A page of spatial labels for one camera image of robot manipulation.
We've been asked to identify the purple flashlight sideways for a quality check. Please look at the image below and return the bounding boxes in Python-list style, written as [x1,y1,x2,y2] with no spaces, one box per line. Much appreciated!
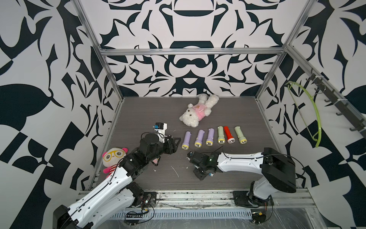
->
[182,131,192,150]

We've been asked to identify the purple flashlight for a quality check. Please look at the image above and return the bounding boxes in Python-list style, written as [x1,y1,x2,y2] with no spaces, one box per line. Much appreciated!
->
[194,129,205,148]
[205,128,214,147]

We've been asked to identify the green flashlight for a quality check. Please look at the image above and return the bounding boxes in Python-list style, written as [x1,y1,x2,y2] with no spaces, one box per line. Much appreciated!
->
[234,126,247,145]
[217,126,226,144]

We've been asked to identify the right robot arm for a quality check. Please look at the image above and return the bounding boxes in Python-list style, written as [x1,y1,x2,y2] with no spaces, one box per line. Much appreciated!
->
[187,148,296,200]

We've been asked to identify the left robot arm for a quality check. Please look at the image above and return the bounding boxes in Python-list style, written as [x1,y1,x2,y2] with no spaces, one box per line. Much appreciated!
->
[52,133,181,229]

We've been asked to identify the white teddy bear pink shirt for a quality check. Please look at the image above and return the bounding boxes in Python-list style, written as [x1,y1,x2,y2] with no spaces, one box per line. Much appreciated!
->
[179,94,219,127]

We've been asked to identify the panda plush pink striped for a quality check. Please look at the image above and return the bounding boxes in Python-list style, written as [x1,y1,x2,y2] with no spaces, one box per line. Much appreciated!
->
[102,148,128,175]

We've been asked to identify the black hook rack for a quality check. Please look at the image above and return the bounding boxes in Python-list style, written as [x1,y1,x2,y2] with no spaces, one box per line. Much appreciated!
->
[307,68,366,138]

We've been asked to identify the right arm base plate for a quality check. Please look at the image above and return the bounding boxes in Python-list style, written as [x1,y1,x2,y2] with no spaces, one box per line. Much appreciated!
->
[233,191,274,209]

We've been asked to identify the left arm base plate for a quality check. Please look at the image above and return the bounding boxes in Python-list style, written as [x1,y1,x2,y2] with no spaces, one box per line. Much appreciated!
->
[133,192,157,207]

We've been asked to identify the black connector right cable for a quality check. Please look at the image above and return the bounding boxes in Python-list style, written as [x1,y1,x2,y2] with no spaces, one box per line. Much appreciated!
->
[251,211,267,224]

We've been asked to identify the black connector cable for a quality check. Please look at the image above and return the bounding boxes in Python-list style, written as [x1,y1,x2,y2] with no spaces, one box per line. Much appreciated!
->
[124,211,144,226]
[251,211,267,224]

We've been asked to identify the black connector left cable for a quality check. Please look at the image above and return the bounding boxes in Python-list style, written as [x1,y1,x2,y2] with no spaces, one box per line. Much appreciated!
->
[124,211,144,226]

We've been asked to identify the green hoop on wall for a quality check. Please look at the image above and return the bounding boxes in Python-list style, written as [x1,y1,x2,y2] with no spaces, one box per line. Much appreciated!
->
[286,81,323,148]

